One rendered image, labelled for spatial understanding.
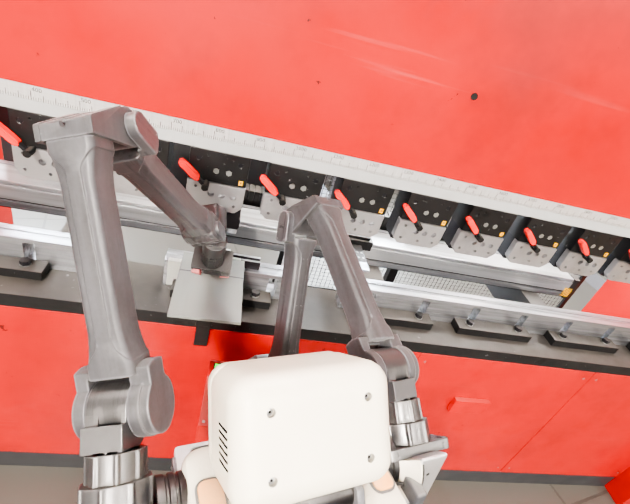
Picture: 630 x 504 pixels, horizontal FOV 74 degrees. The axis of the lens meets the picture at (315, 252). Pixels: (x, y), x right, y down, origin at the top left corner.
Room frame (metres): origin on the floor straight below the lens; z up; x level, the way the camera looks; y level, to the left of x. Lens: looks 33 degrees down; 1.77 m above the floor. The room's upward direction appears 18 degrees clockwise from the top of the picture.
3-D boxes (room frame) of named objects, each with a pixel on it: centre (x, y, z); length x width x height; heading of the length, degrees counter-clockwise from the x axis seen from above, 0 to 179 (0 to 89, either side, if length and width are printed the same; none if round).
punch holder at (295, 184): (1.06, 0.12, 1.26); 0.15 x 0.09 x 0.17; 106
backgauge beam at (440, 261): (1.41, -0.02, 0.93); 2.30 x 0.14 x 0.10; 106
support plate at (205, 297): (0.87, 0.25, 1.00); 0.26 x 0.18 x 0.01; 16
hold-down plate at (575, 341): (1.34, -1.08, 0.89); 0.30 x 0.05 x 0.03; 106
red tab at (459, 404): (1.14, -0.74, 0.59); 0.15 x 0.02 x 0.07; 106
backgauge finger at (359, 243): (1.30, -0.14, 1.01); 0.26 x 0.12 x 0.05; 16
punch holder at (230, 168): (1.00, 0.31, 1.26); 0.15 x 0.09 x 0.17; 106
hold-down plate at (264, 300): (0.97, 0.23, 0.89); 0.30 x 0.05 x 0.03; 106
